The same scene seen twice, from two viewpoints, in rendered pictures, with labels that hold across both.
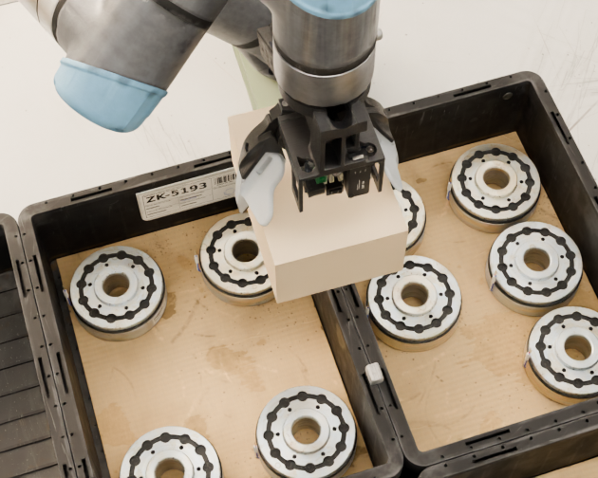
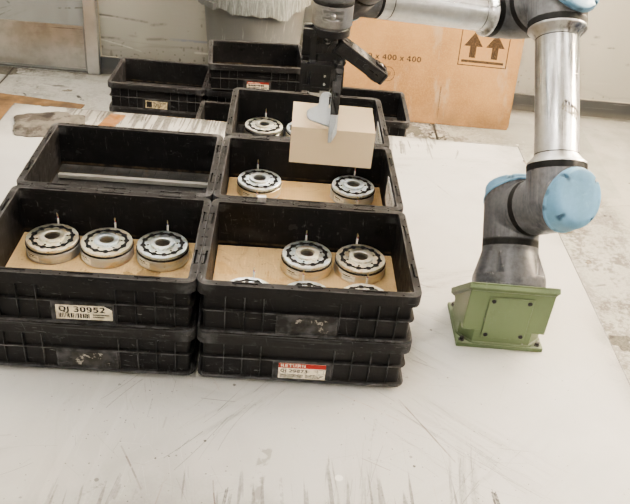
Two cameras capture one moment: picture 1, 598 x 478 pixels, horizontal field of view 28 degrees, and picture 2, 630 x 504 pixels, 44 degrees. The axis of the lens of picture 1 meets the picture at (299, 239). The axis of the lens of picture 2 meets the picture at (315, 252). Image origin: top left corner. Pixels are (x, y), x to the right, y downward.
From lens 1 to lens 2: 1.66 m
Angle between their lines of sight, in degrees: 66
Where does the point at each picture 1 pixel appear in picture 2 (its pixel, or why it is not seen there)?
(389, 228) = (295, 123)
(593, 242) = (303, 305)
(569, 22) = (530, 471)
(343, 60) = not seen: outside the picture
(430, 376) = (266, 261)
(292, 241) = (302, 106)
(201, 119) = not seen: hidden behind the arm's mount
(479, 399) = (245, 271)
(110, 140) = (466, 259)
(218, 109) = not seen: hidden behind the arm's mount
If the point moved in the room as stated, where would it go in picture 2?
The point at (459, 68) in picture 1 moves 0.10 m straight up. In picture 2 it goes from (494, 398) to (505, 360)
